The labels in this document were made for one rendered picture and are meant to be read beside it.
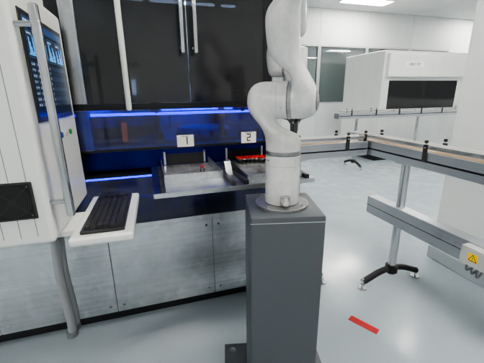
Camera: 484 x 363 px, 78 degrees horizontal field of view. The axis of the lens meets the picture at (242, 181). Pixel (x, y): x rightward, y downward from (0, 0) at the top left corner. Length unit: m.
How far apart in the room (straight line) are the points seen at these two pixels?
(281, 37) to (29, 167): 0.81
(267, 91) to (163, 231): 1.01
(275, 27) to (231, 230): 1.17
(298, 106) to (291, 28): 0.22
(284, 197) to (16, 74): 0.85
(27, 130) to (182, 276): 1.15
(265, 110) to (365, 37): 6.97
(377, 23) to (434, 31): 1.68
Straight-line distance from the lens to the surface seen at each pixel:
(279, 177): 1.01
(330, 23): 7.41
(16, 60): 1.04
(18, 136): 1.05
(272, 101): 0.98
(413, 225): 2.03
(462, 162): 1.76
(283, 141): 0.98
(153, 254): 1.75
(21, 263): 1.84
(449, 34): 9.60
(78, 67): 1.57
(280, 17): 0.93
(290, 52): 0.95
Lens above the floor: 1.24
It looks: 16 degrees down
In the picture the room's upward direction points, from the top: 1 degrees counter-clockwise
